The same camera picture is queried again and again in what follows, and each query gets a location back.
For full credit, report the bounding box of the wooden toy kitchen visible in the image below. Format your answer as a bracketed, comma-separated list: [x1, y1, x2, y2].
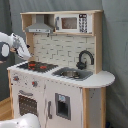
[8, 10, 115, 128]

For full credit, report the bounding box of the red stove knob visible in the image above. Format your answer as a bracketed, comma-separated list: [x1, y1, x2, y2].
[13, 76, 19, 81]
[32, 81, 38, 87]

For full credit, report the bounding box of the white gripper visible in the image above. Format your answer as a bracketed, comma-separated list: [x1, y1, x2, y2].
[11, 33, 31, 60]

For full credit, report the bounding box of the small metal pot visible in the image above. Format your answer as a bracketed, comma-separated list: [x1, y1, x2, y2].
[61, 71, 80, 78]

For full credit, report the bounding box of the grey cabinet door handle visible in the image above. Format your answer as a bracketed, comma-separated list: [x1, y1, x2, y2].
[48, 101, 52, 119]

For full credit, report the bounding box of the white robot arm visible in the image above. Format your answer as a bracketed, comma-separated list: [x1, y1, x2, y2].
[0, 32, 31, 64]

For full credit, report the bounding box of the white toy microwave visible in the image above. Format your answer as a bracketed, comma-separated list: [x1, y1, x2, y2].
[55, 14, 92, 33]

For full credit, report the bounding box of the grey range hood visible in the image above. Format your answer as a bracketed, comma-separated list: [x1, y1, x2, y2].
[25, 14, 54, 34]

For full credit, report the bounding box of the grey toy sink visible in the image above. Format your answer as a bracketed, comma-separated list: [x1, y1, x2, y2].
[53, 67, 92, 81]

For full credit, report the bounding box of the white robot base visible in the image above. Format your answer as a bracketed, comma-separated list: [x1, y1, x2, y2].
[0, 113, 41, 128]

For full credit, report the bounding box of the black toy faucet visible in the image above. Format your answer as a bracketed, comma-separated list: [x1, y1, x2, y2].
[76, 50, 94, 70]

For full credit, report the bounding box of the toy oven door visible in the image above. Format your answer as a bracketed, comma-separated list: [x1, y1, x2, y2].
[17, 89, 40, 123]

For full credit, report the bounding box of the right red stove knob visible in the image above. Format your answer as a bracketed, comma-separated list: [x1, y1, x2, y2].
[32, 81, 38, 87]

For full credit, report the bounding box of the left red stove knob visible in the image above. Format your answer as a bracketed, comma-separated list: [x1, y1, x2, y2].
[13, 76, 19, 81]

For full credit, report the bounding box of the grey ice dispenser panel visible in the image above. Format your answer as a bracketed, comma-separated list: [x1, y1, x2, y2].
[55, 93, 71, 120]

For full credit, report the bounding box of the black toy stovetop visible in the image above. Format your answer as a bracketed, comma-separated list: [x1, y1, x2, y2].
[20, 61, 56, 72]

